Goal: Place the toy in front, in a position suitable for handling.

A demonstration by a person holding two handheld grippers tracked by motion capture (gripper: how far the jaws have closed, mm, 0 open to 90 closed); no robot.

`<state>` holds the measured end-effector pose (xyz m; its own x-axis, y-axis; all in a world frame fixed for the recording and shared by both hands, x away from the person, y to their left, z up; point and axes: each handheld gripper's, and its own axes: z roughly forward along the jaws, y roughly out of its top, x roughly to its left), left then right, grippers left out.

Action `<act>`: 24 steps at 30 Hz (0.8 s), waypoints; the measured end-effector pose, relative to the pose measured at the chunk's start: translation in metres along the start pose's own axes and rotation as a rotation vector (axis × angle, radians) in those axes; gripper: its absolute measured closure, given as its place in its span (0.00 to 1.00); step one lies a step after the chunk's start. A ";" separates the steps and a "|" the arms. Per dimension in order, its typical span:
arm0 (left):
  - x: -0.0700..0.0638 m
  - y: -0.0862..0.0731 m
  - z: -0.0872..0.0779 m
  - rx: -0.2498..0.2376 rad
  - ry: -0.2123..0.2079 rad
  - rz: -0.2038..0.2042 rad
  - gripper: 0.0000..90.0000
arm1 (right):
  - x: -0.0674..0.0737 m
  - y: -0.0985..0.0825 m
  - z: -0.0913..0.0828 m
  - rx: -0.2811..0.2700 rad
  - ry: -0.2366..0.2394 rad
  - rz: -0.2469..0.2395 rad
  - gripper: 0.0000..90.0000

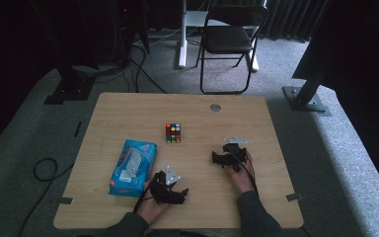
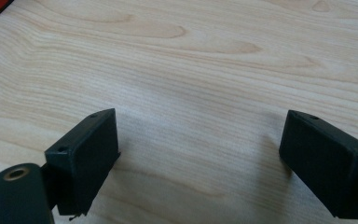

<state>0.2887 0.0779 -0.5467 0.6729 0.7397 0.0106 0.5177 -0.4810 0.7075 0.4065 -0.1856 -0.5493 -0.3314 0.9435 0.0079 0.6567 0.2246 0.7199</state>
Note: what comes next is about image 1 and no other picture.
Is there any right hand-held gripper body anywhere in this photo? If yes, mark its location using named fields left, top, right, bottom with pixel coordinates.
left=223, top=136, right=249, bottom=172

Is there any black equipment box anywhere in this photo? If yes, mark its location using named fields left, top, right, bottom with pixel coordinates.
left=75, top=0, right=151, bottom=70

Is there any black looped floor cable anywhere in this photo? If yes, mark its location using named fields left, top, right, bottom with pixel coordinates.
left=18, top=157, right=75, bottom=237

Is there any right hand-held gripper cable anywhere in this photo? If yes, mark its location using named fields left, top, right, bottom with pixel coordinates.
left=235, top=154, right=260, bottom=198

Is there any dark cloth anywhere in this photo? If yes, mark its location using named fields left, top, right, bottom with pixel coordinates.
left=291, top=0, right=379, bottom=198

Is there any person's left hand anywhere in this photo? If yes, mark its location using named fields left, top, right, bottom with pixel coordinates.
left=136, top=179, right=172, bottom=225

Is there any grey pleated curtain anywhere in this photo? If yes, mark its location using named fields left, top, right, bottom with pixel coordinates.
left=263, top=0, right=331, bottom=42

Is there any blue wet wipes pack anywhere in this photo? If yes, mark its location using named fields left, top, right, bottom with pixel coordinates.
left=108, top=138, right=158, bottom=198

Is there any black folding chair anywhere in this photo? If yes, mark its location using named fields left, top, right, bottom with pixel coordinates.
left=195, top=4, right=270, bottom=96

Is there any black stand base plate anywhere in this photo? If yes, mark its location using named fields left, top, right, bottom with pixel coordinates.
left=43, top=63, right=97, bottom=106

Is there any white floor cable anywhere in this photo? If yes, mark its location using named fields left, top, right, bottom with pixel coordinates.
left=134, top=28, right=183, bottom=47

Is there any person's right hand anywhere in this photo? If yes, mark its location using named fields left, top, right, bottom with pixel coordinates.
left=223, top=151, right=256, bottom=196

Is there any small black floor strip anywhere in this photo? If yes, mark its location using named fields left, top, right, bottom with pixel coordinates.
left=73, top=120, right=83, bottom=138

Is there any colourful puzzle cube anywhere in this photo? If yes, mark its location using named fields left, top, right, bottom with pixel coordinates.
left=165, top=122, right=182, bottom=144

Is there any black metal stand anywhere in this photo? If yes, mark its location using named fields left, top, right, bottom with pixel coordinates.
left=281, top=65, right=333, bottom=118

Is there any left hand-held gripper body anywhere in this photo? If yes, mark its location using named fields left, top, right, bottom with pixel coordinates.
left=149, top=166, right=182, bottom=205

